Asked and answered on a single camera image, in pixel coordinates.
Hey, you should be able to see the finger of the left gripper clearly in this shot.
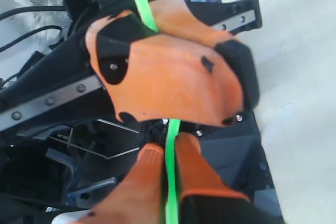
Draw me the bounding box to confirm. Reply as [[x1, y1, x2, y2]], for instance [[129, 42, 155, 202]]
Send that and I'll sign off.
[[150, 0, 230, 35], [85, 11, 260, 127]]

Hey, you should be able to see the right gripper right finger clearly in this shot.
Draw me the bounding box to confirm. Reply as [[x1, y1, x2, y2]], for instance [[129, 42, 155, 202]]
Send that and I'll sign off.
[[175, 132, 284, 224]]

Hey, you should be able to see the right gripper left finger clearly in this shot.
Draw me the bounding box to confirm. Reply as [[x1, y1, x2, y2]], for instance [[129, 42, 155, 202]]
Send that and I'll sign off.
[[75, 144, 164, 224]]

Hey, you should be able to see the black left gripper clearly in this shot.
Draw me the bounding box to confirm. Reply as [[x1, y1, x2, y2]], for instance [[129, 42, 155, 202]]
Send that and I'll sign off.
[[0, 0, 263, 133]]

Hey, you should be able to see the green plastic strip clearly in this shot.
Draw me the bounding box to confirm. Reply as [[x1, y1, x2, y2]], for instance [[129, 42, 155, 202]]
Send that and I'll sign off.
[[134, 0, 181, 224]]

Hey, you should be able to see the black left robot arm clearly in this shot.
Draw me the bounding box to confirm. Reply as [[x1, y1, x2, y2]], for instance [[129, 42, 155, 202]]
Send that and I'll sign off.
[[1, 0, 263, 204]]

